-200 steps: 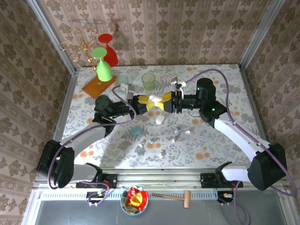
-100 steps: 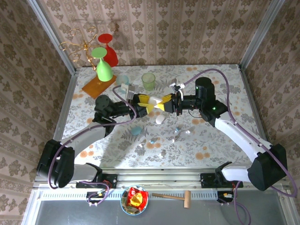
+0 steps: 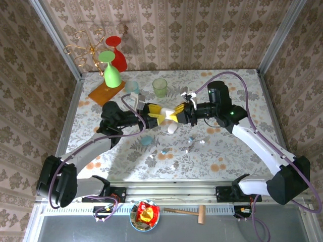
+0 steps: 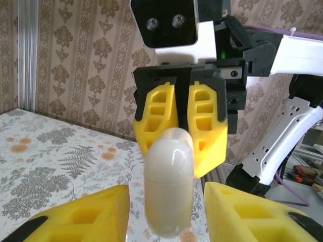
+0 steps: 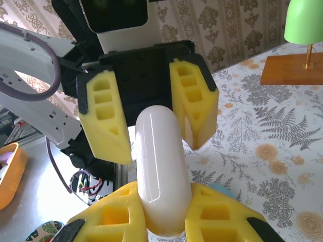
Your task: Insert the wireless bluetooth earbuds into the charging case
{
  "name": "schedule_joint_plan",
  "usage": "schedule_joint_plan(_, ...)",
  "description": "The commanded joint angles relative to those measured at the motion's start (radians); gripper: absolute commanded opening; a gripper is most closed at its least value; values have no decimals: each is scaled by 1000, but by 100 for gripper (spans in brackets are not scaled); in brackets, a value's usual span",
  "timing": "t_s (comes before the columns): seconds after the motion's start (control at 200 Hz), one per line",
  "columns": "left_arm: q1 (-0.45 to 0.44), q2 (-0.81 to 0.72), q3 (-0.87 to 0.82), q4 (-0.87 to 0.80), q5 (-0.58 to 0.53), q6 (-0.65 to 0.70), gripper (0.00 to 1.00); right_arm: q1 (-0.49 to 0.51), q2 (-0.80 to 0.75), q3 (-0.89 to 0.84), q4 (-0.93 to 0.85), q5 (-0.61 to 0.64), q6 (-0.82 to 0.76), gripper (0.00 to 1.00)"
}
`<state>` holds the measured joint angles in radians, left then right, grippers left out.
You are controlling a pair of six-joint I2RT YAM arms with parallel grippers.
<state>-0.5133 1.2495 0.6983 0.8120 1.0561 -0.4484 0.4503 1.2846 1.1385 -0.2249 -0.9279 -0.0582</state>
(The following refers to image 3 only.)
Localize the green plastic tumbler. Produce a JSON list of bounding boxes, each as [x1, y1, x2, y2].
[[152, 78, 168, 98]]

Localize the orange wooden board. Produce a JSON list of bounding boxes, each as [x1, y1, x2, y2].
[[87, 80, 126, 107]]

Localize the blue plastic tumbler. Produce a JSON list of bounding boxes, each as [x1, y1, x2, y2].
[[125, 80, 140, 95]]

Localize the green wine glass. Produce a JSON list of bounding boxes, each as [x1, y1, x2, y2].
[[97, 50, 123, 89]]

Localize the red wine glass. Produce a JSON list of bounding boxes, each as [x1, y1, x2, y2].
[[105, 36, 128, 73]]

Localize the red yellow snack packet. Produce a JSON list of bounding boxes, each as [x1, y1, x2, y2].
[[135, 201, 159, 227]]

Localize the wooden mallet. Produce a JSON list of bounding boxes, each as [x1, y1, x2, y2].
[[163, 205, 206, 225]]

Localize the patterned ceramic bowl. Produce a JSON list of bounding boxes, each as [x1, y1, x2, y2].
[[129, 199, 160, 231]]

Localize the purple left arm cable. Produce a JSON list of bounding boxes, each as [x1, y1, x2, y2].
[[48, 94, 147, 222]]

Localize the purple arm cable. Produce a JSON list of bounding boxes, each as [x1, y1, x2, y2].
[[195, 71, 319, 241], [48, 94, 147, 222]]

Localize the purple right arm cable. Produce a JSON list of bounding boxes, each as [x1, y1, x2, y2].
[[195, 71, 319, 241]]

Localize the aluminium table side rail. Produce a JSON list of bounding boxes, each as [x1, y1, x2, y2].
[[256, 70, 298, 184], [35, 75, 85, 202]]

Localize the gold wire glass rack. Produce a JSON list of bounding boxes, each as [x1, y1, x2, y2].
[[63, 29, 106, 76]]

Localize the aluminium rail beam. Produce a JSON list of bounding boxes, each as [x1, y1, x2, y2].
[[35, 179, 311, 204]]

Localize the aluminium frame post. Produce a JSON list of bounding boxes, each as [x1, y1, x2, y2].
[[23, 201, 45, 242], [257, 0, 308, 76], [298, 203, 319, 242], [29, 0, 83, 81]]

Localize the white slotted cable duct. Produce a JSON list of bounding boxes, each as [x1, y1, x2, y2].
[[41, 202, 237, 215]]

